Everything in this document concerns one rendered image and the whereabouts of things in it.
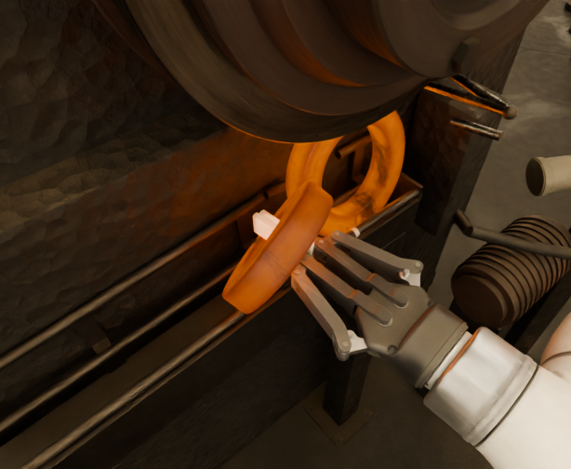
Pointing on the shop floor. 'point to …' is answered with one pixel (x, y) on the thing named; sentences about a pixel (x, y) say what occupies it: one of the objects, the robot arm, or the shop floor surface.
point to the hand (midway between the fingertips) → (285, 234)
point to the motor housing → (508, 277)
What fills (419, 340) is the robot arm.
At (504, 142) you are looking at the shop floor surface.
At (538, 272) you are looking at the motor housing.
